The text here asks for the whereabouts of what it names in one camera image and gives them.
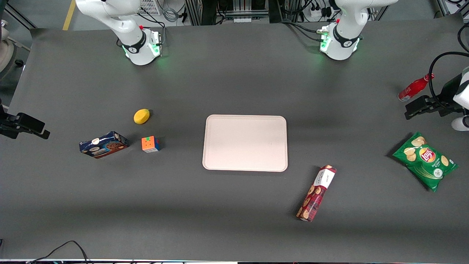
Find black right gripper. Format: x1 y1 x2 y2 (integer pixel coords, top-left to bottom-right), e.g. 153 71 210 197
0 104 51 140

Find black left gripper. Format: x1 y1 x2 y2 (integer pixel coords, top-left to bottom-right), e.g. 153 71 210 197
405 73 464 120

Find blue cookie box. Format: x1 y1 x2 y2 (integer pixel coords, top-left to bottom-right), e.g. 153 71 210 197
79 131 129 159

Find red cookie box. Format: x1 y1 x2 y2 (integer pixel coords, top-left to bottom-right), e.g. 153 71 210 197
296 165 337 223

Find pale pink rectangular tray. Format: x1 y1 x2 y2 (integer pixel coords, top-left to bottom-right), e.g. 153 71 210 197
202 115 288 172

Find red soda bottle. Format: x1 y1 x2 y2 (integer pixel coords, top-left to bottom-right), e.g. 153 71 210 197
398 73 435 102

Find green chips bag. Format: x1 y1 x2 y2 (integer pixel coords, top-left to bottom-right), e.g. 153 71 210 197
392 132 459 193

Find beige rounded floor object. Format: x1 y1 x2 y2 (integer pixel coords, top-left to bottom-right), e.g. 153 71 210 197
0 19 16 73

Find yellow lemon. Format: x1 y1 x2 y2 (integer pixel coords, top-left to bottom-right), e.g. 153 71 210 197
133 109 151 125

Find colourful puzzle cube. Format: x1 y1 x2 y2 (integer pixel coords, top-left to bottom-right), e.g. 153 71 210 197
141 136 161 153

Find white power strip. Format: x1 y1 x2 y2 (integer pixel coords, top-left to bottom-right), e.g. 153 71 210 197
309 6 332 21

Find dark grey table mat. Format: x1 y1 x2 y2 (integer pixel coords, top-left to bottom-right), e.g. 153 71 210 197
0 13 469 263

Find aluminium equipment rack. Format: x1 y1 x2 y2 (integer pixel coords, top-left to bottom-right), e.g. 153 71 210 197
184 0 270 26

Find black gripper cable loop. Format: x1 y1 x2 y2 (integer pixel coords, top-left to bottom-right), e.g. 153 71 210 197
428 51 469 110

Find black cable at mat corner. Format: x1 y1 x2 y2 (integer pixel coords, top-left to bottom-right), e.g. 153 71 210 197
457 21 469 52

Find aluminium frame post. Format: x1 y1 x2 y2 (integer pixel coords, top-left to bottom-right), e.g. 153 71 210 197
436 0 457 16

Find black cable looping onto mat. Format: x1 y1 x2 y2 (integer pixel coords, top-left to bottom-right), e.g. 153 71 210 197
26 240 92 264

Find black left arm base cables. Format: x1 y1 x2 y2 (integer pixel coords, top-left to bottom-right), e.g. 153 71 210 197
279 21 327 42

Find black right arm base cable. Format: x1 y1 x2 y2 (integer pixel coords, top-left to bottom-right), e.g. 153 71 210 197
137 13 167 47

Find white wire basket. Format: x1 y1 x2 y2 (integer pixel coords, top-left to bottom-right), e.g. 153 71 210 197
138 0 163 16

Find grey coiled cable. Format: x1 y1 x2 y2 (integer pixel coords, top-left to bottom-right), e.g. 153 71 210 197
162 4 181 23

